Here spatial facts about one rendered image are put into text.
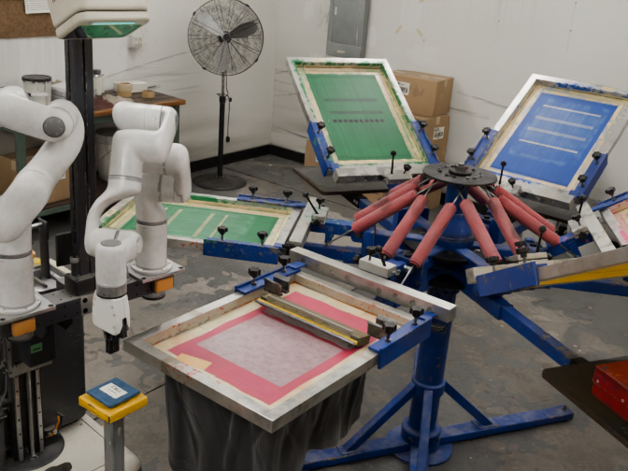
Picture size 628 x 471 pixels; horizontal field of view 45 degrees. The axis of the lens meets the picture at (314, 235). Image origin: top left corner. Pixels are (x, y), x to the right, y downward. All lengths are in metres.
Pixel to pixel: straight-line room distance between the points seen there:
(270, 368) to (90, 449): 1.05
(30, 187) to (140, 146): 0.29
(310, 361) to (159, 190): 0.68
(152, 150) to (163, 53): 4.92
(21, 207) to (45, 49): 4.23
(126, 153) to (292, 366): 0.79
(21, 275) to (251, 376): 0.69
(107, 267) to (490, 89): 5.11
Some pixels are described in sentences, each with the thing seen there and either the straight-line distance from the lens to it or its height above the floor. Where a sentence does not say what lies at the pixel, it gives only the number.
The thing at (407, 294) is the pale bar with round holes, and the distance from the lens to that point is 2.62.
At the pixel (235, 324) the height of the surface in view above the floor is 0.95.
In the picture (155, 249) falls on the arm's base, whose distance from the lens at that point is 2.39.
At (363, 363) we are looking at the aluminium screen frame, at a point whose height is 0.99.
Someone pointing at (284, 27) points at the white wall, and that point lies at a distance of 7.87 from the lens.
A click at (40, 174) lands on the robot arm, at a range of 2.04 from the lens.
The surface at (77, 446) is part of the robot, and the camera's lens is 3.14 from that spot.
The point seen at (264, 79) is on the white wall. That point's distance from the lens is 7.89.
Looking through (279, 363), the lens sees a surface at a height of 0.96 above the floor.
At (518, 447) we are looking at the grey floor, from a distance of 3.84.
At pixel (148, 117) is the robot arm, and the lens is 2.10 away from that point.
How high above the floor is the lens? 2.13
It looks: 21 degrees down
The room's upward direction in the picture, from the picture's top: 5 degrees clockwise
